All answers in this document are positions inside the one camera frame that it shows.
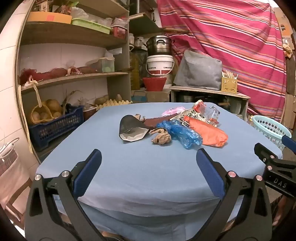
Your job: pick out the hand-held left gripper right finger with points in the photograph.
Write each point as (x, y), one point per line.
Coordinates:
(209, 172)

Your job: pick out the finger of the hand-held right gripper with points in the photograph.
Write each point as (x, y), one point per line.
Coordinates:
(263, 153)
(290, 143)

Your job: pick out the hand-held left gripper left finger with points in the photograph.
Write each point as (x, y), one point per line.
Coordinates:
(89, 171)

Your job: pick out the light blue plastic basket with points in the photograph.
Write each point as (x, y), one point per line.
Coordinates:
(268, 127)

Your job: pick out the orange wrapper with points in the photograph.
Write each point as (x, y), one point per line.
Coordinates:
(208, 133)

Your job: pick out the blue plastic bag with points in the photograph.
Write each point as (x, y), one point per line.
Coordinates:
(182, 135)

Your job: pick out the brown paper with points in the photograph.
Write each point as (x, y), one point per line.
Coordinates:
(161, 138)

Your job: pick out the clear plastic wrapper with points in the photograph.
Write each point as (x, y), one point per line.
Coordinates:
(212, 113)

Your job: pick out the white printed snack wrapper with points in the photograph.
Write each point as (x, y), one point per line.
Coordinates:
(192, 114)

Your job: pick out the black and white face mask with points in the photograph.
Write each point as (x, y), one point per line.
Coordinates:
(129, 125)

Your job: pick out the red silver wrapper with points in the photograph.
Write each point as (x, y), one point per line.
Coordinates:
(198, 106)

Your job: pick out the pink wrapper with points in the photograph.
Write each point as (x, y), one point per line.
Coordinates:
(171, 112)

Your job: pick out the dark brown wrapper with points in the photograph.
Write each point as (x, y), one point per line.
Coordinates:
(155, 122)

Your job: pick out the person's right hand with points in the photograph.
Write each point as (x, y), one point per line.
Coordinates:
(283, 210)

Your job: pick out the plastic bottle yellow label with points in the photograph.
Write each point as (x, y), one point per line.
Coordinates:
(250, 120)

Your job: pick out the blue tablecloth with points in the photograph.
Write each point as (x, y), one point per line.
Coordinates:
(138, 173)

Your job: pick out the blue plastic crate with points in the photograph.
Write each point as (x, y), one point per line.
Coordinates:
(57, 129)

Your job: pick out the small brown basket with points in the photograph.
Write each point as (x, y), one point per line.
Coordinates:
(89, 113)

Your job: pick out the yellow egg tray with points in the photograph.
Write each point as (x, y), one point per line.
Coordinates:
(113, 105)

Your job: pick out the large potato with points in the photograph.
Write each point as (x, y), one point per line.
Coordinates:
(53, 106)

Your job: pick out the wicker basket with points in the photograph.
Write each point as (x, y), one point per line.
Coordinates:
(34, 120)

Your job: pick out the yellow chopstick holder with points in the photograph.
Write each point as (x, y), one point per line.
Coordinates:
(229, 85)

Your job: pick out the white bag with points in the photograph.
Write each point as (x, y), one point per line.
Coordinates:
(11, 166)

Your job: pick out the low wooden cabinet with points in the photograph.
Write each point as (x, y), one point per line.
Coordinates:
(208, 90)

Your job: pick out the bundle of chopsticks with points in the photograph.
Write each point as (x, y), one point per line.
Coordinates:
(229, 74)

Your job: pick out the blue printed cardboard box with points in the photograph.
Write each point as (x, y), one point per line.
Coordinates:
(138, 96)

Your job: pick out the brown cardboard box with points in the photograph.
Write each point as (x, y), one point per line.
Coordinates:
(158, 96)

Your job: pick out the grey fabric cover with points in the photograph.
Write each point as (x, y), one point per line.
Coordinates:
(197, 71)

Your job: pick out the red mesh bag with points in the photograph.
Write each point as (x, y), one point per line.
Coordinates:
(44, 75)

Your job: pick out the clear plastic container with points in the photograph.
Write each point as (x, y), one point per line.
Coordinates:
(103, 65)

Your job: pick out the yellow oil bottle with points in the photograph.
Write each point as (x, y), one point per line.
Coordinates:
(134, 69)

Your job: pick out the red striped cloth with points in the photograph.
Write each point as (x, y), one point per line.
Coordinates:
(231, 41)

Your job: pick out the white plastic bucket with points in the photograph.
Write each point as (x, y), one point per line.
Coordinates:
(159, 66)

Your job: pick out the wooden shelf unit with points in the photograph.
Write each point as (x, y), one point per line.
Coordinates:
(69, 37)

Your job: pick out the steel pot with lid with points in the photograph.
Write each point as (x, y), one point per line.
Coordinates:
(159, 45)

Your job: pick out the glass jar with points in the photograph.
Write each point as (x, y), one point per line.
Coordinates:
(140, 42)

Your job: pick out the white plastic jar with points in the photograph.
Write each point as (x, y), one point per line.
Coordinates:
(131, 39)

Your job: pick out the small red basket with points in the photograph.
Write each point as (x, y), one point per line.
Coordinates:
(119, 31)

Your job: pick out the green plastic tray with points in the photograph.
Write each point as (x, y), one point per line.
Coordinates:
(90, 25)

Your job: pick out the upper wooden shelf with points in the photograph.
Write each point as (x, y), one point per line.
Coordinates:
(143, 23)

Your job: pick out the clear plastic bag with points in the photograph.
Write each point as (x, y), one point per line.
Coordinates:
(78, 13)

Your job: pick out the orange cardboard box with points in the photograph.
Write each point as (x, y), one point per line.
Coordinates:
(48, 18)

